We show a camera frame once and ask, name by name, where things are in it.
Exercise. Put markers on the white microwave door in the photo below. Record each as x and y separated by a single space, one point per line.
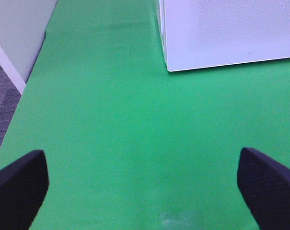
211 33

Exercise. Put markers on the green table mat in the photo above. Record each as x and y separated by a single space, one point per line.
130 146

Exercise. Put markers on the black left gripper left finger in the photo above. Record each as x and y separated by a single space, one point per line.
23 187

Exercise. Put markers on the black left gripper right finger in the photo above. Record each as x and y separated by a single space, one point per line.
265 187

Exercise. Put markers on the white microwave oven body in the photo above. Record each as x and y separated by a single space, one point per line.
160 13

